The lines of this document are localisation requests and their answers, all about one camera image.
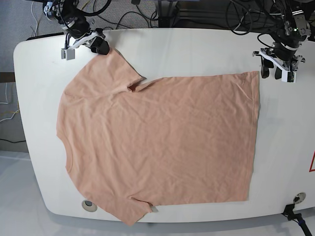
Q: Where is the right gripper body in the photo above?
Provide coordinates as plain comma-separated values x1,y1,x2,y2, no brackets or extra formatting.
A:
64,21,105,49

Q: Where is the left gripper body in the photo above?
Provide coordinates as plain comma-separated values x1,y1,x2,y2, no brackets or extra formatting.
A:
252,42,306,71

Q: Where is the peach pink T-shirt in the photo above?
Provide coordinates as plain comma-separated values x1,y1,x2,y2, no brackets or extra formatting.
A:
57,50,259,225

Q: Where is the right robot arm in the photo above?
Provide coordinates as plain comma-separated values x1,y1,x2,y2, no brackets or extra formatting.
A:
43,0,111,60

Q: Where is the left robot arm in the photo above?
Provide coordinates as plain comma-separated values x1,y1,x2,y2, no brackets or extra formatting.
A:
252,0,314,83

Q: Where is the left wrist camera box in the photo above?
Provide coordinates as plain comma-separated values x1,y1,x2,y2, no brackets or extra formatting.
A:
281,70,297,83

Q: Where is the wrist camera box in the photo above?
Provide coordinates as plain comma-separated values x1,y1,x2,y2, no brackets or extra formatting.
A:
61,48,75,60
281,70,297,83

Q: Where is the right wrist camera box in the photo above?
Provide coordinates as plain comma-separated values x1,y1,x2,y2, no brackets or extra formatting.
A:
61,48,75,60

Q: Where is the white cable on floor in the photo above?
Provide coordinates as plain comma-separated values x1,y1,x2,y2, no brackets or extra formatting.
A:
30,0,39,37

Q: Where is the black aluminium frame post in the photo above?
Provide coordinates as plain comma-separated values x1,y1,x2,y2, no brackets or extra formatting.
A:
154,0,179,28

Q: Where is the right table cable grommet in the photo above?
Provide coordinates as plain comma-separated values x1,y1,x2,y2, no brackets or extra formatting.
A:
293,192,306,204

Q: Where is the table cable grommet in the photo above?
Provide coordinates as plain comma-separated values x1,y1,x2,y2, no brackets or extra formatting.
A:
293,192,306,204
82,200,97,212

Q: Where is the black clamp with cable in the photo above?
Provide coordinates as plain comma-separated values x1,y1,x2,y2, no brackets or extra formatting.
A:
282,204,312,236

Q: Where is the left table cable grommet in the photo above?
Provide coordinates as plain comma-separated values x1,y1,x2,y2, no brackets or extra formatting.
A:
82,200,97,212

